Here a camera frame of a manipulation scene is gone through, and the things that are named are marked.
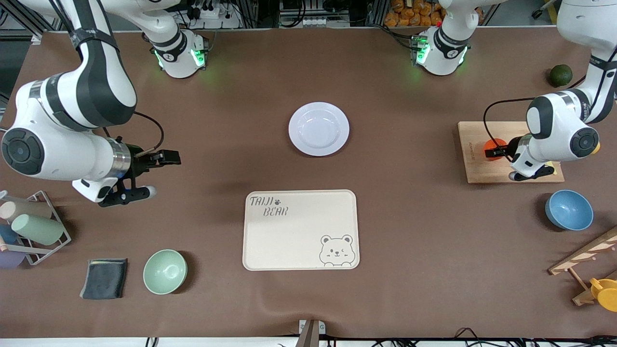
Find orange fruit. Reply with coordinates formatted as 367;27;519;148
483;138;509;161

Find white round plate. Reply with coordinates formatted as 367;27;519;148
288;102;350;157

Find wooden cutting board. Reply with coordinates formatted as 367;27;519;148
457;121;565;184

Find blue bowl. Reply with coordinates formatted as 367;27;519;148
545;189;594;231

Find dark green lime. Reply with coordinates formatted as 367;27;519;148
550;64;574;88

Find pale green bowl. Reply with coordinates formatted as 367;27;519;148
143;249;188;295

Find beige cup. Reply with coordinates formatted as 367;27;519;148
0;200;53;223

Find pale green cup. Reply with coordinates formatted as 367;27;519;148
11;214;65;246

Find dark grey folded cloth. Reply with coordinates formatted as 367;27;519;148
80;258;129;300

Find wooden stand rack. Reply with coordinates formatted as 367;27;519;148
548;227;617;307

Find brown table mat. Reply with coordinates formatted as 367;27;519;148
0;27;617;341

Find white power strip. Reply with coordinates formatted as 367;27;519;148
186;0;242;29

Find cream bear print tray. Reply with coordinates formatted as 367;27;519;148
242;189;360;271

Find purple cup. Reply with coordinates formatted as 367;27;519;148
0;250;26;269

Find bag of orange snacks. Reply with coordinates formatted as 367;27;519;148
384;0;445;27

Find yellow mug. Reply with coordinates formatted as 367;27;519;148
590;277;617;313

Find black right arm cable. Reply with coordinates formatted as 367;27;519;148
132;111;165;156

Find grey wire cup rack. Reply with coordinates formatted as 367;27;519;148
0;190;72;266

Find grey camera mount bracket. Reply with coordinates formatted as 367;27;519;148
295;319;326;347

